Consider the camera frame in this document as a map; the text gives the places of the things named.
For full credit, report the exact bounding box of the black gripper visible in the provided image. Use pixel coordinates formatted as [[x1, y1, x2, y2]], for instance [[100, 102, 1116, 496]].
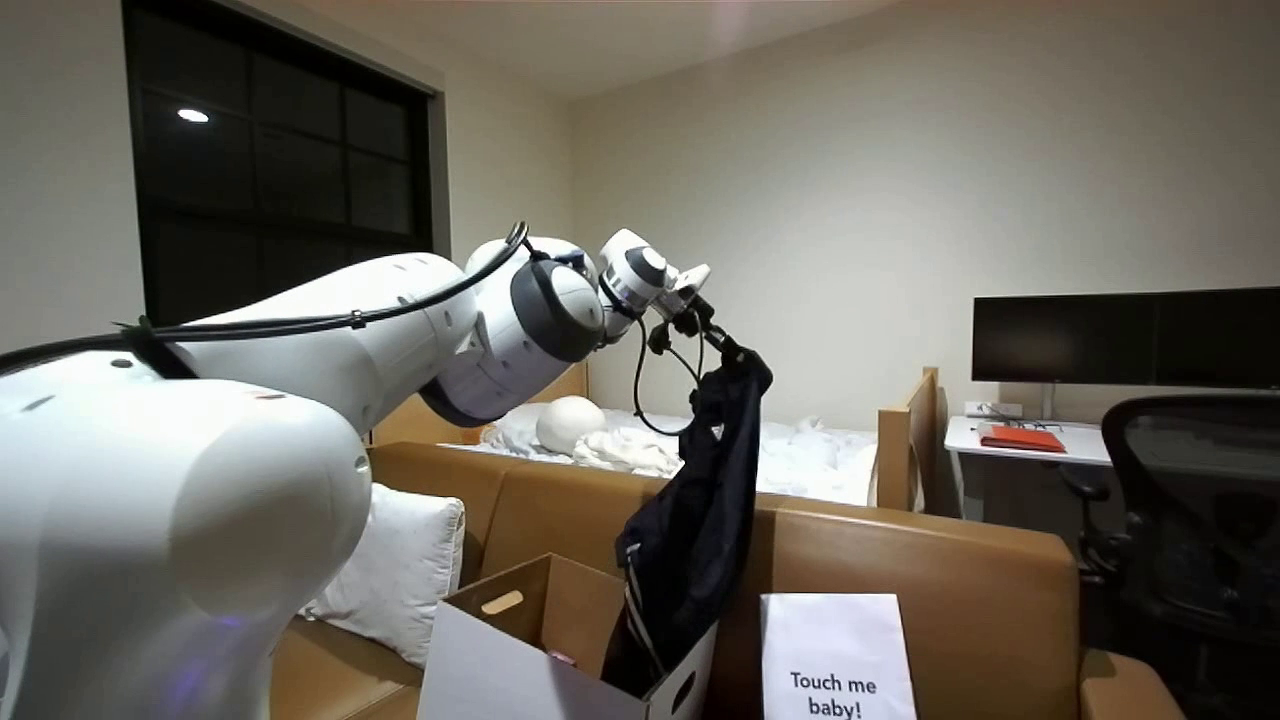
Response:
[[669, 292, 740, 355]]

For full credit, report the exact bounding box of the dark navy garment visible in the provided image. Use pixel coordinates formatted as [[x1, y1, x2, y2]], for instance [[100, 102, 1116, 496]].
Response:
[[602, 336, 780, 700]]

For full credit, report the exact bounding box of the brown cardboard box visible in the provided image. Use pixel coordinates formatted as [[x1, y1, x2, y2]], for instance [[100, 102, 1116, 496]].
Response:
[[269, 396, 1186, 720]]

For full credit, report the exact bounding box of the cardboard box with white front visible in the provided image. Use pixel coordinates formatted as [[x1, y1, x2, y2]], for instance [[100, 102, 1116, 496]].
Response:
[[411, 547, 724, 720]]

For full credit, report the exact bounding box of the crumpled white blanket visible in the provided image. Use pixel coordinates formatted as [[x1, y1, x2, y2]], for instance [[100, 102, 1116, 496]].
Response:
[[572, 426, 689, 485]]

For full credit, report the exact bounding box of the round white pillow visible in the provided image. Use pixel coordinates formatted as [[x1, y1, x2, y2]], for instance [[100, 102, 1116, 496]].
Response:
[[532, 394, 613, 462]]

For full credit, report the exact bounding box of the white bed mattress sheet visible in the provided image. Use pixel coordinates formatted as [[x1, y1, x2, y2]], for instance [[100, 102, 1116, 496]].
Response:
[[477, 396, 885, 512]]

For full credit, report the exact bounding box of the red book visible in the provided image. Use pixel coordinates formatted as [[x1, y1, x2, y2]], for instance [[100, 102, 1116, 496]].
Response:
[[977, 422, 1074, 462]]

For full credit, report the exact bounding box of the white paper sign with text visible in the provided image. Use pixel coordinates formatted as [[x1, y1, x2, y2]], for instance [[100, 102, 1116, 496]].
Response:
[[758, 593, 923, 720]]

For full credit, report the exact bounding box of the white desk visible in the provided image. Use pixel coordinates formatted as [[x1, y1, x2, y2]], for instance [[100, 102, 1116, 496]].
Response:
[[942, 413, 1119, 528]]

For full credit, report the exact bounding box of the white square pillow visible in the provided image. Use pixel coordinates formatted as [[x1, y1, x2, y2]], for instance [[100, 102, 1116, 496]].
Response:
[[296, 479, 473, 667]]

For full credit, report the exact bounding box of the black wide monitor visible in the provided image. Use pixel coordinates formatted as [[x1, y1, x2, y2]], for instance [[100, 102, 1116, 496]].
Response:
[[970, 283, 1280, 396]]

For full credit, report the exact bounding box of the black mesh office chair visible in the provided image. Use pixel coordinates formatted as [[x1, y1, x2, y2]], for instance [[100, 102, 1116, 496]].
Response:
[[1061, 394, 1280, 720]]

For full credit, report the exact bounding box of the wooden bed frame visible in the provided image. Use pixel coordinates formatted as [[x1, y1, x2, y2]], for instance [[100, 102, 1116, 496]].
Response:
[[369, 360, 951, 522]]

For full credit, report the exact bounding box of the dark window with black frame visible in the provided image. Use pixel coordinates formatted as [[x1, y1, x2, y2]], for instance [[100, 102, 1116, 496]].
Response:
[[120, 0, 444, 329]]

